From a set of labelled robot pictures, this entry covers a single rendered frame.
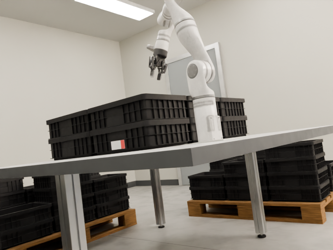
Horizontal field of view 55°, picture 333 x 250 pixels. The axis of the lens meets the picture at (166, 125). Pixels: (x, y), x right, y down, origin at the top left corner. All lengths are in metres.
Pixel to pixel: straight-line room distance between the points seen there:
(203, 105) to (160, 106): 0.21
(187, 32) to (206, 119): 0.37
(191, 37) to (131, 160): 0.72
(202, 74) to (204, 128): 0.21
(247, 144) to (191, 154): 0.26
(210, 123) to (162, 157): 0.55
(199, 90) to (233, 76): 3.51
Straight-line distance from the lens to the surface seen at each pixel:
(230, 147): 0.81
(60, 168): 1.05
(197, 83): 1.27
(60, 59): 5.47
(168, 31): 1.77
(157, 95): 1.36
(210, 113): 1.26
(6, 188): 2.94
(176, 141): 1.43
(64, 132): 1.77
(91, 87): 5.68
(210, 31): 5.08
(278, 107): 4.47
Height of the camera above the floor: 0.71
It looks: 3 degrees up
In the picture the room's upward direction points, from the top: 7 degrees counter-clockwise
